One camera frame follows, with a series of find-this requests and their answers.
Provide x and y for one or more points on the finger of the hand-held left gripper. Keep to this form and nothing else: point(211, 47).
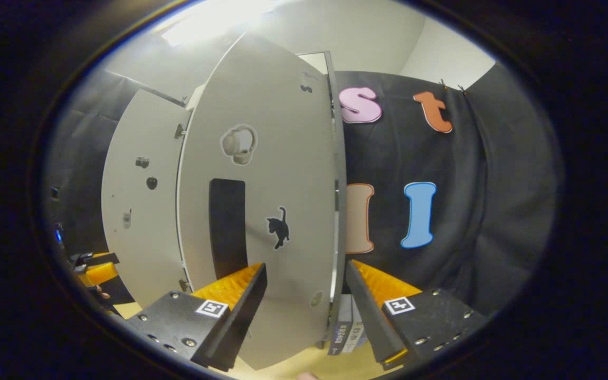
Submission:
point(101, 273)

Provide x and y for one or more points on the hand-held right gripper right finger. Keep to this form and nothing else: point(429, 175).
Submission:
point(370, 316)

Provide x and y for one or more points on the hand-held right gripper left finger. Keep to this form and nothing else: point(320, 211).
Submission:
point(243, 316)

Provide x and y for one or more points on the white shoe cabinet door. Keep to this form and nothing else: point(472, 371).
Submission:
point(140, 221)
point(283, 158)

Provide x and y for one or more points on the grey labelled box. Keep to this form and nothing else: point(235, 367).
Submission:
point(358, 327)

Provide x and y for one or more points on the dark blue labelled box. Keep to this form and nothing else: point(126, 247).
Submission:
point(338, 335)

